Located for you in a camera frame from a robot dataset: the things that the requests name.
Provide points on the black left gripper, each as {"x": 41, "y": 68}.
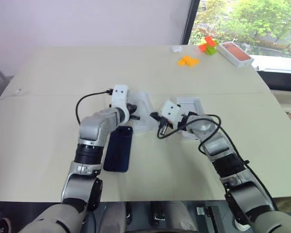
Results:
{"x": 131, "y": 108}

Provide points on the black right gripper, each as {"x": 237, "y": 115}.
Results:
{"x": 166, "y": 123}

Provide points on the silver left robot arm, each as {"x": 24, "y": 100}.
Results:
{"x": 92, "y": 126}

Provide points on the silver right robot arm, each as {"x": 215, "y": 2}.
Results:
{"x": 242, "y": 187}

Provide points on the white phone box base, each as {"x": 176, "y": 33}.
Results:
{"x": 143, "y": 114}

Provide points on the white phone box lid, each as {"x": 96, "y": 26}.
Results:
{"x": 191, "y": 105}

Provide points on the white box with orange phone print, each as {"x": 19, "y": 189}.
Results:
{"x": 235, "y": 54}

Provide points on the dark blue smartphone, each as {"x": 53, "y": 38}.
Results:
{"x": 118, "y": 150}

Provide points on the yellow toy blocks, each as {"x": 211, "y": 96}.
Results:
{"x": 188, "y": 61}

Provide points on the white earbuds case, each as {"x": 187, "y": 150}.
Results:
{"x": 175, "y": 48}

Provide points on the orange and green toy blocks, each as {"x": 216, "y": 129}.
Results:
{"x": 209, "y": 46}

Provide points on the white window sill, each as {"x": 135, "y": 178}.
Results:
{"x": 279, "y": 63}

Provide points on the pink and black sneaker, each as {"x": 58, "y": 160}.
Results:
{"x": 1, "y": 225}

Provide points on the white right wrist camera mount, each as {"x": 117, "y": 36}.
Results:
{"x": 171, "y": 111}

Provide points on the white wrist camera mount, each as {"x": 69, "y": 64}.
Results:
{"x": 120, "y": 97}
{"x": 171, "y": 111}

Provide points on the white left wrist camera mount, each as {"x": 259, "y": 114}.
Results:
{"x": 120, "y": 97}

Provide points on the black window frame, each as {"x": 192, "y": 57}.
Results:
{"x": 190, "y": 21}

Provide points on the black metal bracket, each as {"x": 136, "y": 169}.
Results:
{"x": 209, "y": 218}

